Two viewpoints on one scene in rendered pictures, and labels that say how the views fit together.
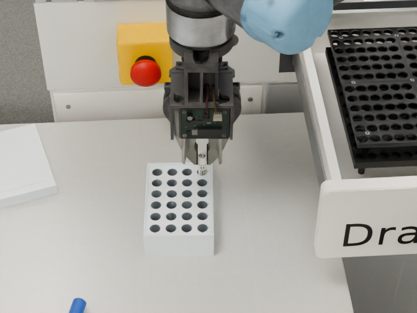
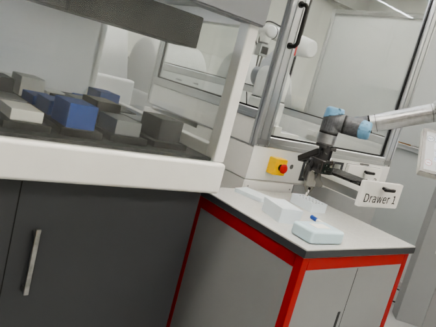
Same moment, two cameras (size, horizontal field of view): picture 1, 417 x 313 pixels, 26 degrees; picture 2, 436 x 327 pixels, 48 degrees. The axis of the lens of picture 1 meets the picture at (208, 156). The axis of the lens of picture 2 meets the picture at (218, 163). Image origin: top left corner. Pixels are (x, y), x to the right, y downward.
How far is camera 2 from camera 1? 1.67 m
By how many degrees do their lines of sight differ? 46
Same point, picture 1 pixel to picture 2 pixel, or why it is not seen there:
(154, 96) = (268, 185)
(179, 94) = (322, 159)
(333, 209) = (364, 187)
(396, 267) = not seen: hidden behind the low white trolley
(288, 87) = (298, 186)
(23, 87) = not seen: hidden behind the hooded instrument
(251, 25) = (361, 130)
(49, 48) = (252, 162)
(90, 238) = not seen: hidden behind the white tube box
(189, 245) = (321, 208)
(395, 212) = (374, 190)
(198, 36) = (332, 141)
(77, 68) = (255, 170)
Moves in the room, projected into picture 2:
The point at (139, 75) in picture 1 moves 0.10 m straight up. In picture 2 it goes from (284, 168) to (290, 145)
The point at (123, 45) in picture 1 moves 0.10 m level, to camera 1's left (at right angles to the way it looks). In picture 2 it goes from (278, 159) to (260, 157)
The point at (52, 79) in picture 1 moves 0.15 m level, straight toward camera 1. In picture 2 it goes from (248, 174) to (276, 185)
